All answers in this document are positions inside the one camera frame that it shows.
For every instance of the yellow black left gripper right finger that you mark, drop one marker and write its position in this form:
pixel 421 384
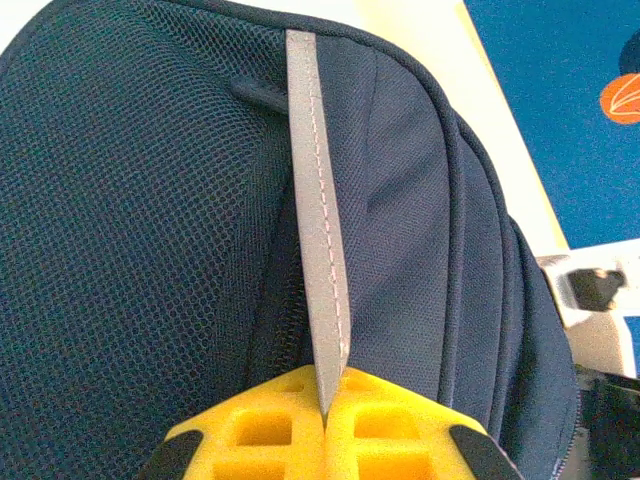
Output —
pixel 435 425

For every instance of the navy blue backpack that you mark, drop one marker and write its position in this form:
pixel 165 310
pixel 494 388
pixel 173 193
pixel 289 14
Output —
pixel 150 200

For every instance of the aluminium frame post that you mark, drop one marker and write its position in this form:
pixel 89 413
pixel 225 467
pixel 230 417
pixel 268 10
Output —
pixel 552 280

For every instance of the black corner bracket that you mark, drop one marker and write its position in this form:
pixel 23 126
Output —
pixel 595 290

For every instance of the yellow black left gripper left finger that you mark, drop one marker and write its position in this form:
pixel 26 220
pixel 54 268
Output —
pixel 210 425

